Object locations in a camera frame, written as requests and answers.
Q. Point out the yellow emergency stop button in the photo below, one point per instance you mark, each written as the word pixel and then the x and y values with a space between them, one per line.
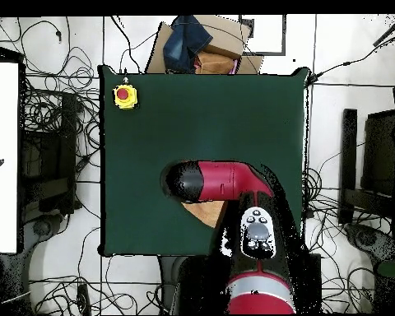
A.
pixel 125 96

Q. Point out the tan terry towel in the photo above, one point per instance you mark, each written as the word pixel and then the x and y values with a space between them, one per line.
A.
pixel 207 212

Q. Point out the black power strip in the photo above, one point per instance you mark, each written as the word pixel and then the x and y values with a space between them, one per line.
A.
pixel 83 298
pixel 316 279

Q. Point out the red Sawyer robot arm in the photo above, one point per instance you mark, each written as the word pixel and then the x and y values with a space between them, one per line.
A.
pixel 223 179

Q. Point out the brown cardboard box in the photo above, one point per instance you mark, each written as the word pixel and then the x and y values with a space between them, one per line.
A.
pixel 225 36

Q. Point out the tan towel in box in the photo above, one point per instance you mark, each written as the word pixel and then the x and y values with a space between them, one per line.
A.
pixel 214 64

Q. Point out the black pedestal leg with knob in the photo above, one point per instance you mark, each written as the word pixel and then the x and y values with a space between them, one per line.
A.
pixel 365 238
pixel 42 227

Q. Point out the dark square frame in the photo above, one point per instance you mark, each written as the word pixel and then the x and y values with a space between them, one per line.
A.
pixel 266 52

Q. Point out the blue denim jeans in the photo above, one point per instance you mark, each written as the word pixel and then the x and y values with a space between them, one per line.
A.
pixel 184 42

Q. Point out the long black bar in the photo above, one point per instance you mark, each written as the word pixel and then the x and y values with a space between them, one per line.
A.
pixel 348 164

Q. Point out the black panel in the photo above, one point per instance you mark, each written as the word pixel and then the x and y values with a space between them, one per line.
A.
pixel 378 151

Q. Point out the dark green tablecloth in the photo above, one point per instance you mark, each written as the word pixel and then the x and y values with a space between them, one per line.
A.
pixel 151 131

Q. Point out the black equipment stand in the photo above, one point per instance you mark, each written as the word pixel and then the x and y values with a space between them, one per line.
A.
pixel 68 148

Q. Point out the dark rod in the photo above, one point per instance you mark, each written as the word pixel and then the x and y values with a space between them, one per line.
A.
pixel 390 31

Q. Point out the white desk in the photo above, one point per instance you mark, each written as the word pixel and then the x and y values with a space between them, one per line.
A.
pixel 3 131

